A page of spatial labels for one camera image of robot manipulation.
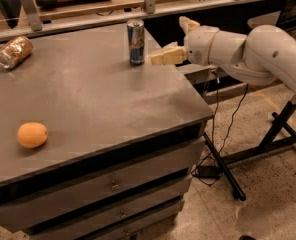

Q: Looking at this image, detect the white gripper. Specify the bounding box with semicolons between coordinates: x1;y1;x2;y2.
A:
150;16;219;65

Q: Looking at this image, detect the blue silver redbull can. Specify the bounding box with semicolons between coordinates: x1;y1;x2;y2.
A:
127;19;145;65

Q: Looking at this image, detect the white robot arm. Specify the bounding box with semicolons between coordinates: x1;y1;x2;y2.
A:
149;16;296;96

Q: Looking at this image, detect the crumpled orange soda can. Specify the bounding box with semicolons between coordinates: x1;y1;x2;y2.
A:
0;36;33;69

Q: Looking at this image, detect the black power adapter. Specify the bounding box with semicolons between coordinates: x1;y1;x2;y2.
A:
197;166;221;178

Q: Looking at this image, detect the black metal stand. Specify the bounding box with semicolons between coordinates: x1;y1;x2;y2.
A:
204;96;296;201

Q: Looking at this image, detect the grey drawer cabinet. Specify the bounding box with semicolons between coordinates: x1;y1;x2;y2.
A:
0;25;212;240

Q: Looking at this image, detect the top drawer knob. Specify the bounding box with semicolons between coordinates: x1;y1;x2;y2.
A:
110;180;120;191

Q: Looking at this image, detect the orange fruit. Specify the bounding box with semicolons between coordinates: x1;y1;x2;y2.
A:
17;122;48;148

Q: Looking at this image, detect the grey metal rail frame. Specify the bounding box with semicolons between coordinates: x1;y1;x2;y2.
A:
0;0;261;42

